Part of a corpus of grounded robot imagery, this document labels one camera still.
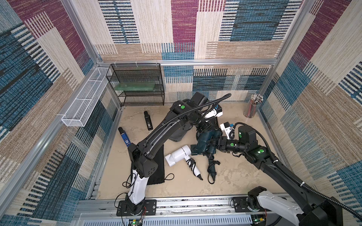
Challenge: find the dark green hair dryer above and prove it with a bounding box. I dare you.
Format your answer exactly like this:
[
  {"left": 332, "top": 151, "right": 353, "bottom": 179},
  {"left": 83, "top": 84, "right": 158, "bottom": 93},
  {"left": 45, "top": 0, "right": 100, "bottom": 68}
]
[
  {"left": 190, "top": 129, "right": 222, "bottom": 160},
  {"left": 191, "top": 144, "right": 220, "bottom": 184}
]

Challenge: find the black hair dryer bag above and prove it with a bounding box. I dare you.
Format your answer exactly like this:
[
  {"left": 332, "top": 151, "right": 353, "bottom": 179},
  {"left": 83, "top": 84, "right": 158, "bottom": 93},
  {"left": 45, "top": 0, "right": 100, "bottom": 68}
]
[{"left": 209, "top": 117, "right": 222, "bottom": 132}]

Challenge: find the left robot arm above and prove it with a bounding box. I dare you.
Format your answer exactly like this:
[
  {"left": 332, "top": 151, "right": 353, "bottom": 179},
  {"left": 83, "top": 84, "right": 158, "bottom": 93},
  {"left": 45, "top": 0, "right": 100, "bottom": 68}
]
[{"left": 125, "top": 92, "right": 225, "bottom": 209}]

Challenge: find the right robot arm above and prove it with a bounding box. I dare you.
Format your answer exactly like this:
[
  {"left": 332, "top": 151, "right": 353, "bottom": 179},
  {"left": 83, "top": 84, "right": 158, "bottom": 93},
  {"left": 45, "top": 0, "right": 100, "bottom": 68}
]
[{"left": 216, "top": 123, "right": 343, "bottom": 226}]

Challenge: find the grey hair dryer bag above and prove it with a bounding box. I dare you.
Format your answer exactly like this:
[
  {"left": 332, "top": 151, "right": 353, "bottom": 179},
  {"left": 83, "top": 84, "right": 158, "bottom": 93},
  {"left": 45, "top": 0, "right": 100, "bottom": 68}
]
[{"left": 169, "top": 124, "right": 193, "bottom": 142}]

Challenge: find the white hair dryer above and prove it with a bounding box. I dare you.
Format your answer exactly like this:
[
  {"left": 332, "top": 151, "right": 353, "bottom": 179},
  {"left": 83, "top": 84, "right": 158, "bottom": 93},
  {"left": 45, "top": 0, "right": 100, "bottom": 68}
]
[{"left": 165, "top": 145, "right": 203, "bottom": 180}]

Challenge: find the striped pencil cup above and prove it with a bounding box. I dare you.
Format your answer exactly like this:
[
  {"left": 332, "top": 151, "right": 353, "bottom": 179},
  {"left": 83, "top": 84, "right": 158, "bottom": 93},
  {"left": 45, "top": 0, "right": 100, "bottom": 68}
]
[{"left": 244, "top": 94, "right": 264, "bottom": 118}]

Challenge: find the black bag front left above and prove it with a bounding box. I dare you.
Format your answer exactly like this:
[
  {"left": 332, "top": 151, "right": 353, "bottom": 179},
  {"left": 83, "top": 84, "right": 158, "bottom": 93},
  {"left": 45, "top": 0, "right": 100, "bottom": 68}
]
[{"left": 122, "top": 145, "right": 174, "bottom": 188}]

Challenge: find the green tray on shelf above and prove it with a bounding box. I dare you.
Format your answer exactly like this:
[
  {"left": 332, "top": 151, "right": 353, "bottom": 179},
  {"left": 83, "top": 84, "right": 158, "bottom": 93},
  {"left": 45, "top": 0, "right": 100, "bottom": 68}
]
[{"left": 114, "top": 82, "right": 155, "bottom": 91}]

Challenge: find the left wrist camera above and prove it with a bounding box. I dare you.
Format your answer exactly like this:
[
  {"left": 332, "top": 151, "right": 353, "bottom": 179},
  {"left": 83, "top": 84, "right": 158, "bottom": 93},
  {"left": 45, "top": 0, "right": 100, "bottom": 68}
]
[{"left": 204, "top": 105, "right": 223, "bottom": 120}]

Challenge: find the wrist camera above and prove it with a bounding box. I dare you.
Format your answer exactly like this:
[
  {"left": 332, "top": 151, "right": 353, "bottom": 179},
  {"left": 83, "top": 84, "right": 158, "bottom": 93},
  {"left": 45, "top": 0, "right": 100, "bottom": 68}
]
[
  {"left": 220, "top": 122, "right": 234, "bottom": 139},
  {"left": 204, "top": 105, "right": 223, "bottom": 120}
]

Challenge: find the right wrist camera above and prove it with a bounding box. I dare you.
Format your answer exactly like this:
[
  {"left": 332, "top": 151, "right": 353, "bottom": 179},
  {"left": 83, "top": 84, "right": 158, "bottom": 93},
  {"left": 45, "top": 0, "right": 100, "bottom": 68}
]
[{"left": 220, "top": 122, "right": 234, "bottom": 139}]

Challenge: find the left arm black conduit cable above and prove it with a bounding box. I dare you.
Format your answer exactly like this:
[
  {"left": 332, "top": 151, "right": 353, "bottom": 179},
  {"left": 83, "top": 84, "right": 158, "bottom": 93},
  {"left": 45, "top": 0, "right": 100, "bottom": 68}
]
[{"left": 144, "top": 93, "right": 232, "bottom": 145}]

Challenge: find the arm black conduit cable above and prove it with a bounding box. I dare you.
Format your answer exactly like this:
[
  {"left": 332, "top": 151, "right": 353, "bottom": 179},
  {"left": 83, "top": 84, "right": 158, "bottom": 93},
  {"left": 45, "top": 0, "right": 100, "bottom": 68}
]
[
  {"left": 144, "top": 93, "right": 232, "bottom": 145},
  {"left": 229, "top": 122, "right": 362, "bottom": 221}
]

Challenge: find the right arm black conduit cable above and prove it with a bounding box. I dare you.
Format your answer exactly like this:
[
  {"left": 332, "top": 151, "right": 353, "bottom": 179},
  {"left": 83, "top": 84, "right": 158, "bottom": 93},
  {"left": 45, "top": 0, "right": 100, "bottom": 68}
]
[{"left": 229, "top": 122, "right": 362, "bottom": 221}]

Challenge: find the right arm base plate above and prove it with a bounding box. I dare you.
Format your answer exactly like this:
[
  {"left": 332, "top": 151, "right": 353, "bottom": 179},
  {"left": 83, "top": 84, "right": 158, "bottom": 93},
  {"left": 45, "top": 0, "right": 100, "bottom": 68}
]
[{"left": 230, "top": 196, "right": 269, "bottom": 212}]

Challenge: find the black wire mesh shelf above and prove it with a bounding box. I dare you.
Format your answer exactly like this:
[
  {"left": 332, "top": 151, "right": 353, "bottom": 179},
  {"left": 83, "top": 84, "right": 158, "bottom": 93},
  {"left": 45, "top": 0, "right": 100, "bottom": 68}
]
[{"left": 106, "top": 63, "right": 165, "bottom": 106}]

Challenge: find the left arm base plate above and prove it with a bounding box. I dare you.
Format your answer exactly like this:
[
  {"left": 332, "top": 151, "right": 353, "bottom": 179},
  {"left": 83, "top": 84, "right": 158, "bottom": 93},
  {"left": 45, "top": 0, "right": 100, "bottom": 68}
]
[{"left": 116, "top": 199, "right": 157, "bottom": 217}]

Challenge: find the white wire mesh basket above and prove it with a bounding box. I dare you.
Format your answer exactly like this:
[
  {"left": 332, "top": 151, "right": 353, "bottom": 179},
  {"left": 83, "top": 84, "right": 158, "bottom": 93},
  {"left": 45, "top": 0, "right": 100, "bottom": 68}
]
[{"left": 61, "top": 67, "right": 108, "bottom": 127}]

